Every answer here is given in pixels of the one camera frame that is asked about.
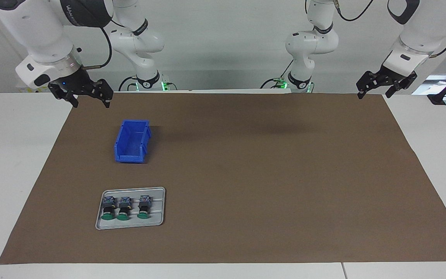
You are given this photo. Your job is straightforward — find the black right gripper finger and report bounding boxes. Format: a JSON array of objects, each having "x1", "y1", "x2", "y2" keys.
[
  {"x1": 48, "y1": 82, "x2": 79, "y2": 108},
  {"x1": 87, "y1": 79, "x2": 114, "y2": 108}
]

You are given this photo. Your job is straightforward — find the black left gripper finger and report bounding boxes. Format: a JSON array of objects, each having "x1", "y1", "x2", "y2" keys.
[
  {"x1": 357, "y1": 71, "x2": 382, "y2": 99},
  {"x1": 386, "y1": 74, "x2": 418, "y2": 98}
]

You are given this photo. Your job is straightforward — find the green push button switch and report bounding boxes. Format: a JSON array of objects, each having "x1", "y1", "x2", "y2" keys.
[
  {"x1": 101, "y1": 196, "x2": 116, "y2": 220},
  {"x1": 137, "y1": 195, "x2": 153, "y2": 220},
  {"x1": 116, "y1": 196, "x2": 132, "y2": 221}
]

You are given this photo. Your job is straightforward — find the white background device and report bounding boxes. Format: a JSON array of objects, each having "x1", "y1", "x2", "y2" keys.
[{"x1": 412, "y1": 75, "x2": 446, "y2": 106}]

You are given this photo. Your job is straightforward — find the blue plastic bin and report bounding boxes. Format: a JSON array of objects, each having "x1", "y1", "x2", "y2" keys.
[{"x1": 114, "y1": 120, "x2": 152, "y2": 164}]

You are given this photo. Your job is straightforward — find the grey metal tray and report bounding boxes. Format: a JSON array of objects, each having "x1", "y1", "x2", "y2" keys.
[{"x1": 95, "y1": 187, "x2": 166, "y2": 230}]

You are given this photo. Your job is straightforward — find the brown table mat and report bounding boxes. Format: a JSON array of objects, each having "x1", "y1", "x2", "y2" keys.
[{"x1": 0, "y1": 92, "x2": 446, "y2": 265}]

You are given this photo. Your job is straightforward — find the black right base cable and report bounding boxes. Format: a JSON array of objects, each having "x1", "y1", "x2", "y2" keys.
[{"x1": 118, "y1": 76, "x2": 138, "y2": 92}]

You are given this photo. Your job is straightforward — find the black base cable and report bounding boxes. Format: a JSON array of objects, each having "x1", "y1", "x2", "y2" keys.
[
  {"x1": 261, "y1": 60, "x2": 294, "y2": 89},
  {"x1": 118, "y1": 76, "x2": 138, "y2": 92}
]

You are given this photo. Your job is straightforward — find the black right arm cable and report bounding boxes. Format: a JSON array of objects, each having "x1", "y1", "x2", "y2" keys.
[{"x1": 81, "y1": 24, "x2": 113, "y2": 71}]

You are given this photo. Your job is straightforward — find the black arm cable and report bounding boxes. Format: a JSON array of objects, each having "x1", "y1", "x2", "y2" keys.
[
  {"x1": 81, "y1": 24, "x2": 113, "y2": 71},
  {"x1": 333, "y1": 0, "x2": 446, "y2": 59}
]

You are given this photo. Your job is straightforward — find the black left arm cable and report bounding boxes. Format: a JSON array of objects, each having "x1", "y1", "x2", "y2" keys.
[{"x1": 333, "y1": 0, "x2": 446, "y2": 59}]

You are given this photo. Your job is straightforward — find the black left base cable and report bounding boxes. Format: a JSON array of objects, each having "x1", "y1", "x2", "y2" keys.
[{"x1": 261, "y1": 60, "x2": 294, "y2": 89}]

